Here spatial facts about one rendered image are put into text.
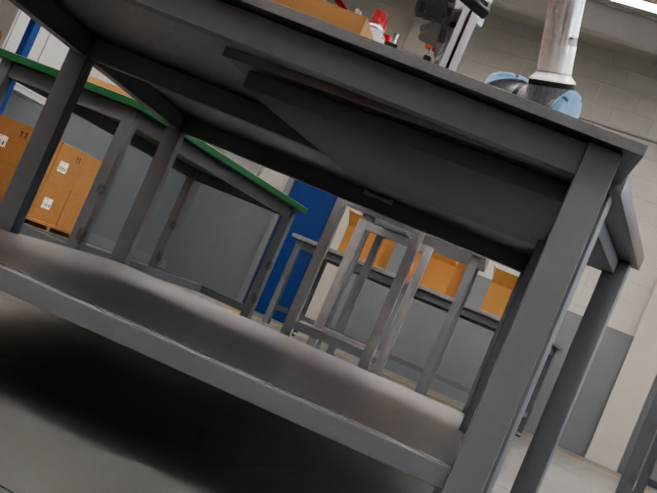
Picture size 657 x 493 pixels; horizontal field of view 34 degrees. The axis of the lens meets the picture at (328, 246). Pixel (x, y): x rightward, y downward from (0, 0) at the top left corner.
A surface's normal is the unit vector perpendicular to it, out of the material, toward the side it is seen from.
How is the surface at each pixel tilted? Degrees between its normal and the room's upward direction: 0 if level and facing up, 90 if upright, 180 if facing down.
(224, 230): 90
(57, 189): 90
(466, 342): 90
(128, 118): 90
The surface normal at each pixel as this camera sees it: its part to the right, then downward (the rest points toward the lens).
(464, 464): -0.13, -0.11
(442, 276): -0.34, -0.18
